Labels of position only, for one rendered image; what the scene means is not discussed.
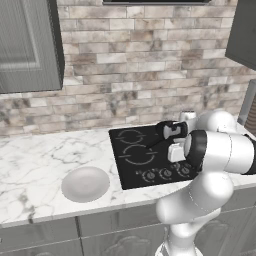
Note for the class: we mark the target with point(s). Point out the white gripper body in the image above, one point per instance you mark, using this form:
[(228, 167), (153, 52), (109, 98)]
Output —
[(176, 153)]

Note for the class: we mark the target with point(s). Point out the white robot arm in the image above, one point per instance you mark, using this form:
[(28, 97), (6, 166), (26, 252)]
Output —
[(213, 193)]

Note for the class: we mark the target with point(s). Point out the black hob knob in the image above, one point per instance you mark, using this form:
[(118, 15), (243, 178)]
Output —
[(184, 170), (150, 174), (165, 173)]

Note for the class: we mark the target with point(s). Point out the black hob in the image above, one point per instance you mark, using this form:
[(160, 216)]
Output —
[(133, 156)]

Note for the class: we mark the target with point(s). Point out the grey drawer front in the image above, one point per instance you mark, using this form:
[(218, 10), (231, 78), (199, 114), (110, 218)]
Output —
[(241, 197), (120, 221), (36, 233)]

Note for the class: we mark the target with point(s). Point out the grey tall appliance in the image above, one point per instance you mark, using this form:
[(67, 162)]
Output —
[(246, 100)]

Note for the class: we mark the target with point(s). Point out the grey cupboard door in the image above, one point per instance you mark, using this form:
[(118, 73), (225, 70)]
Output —
[(230, 233), (43, 249), (123, 245)]

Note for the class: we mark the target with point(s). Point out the white round plate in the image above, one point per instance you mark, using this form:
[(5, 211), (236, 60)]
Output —
[(85, 184)]

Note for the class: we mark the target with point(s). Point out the dark grey upper cupboard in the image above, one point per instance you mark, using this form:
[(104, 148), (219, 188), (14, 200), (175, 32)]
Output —
[(243, 30)]

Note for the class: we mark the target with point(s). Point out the dark range hood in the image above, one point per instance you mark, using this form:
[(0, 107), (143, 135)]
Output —
[(156, 1)]

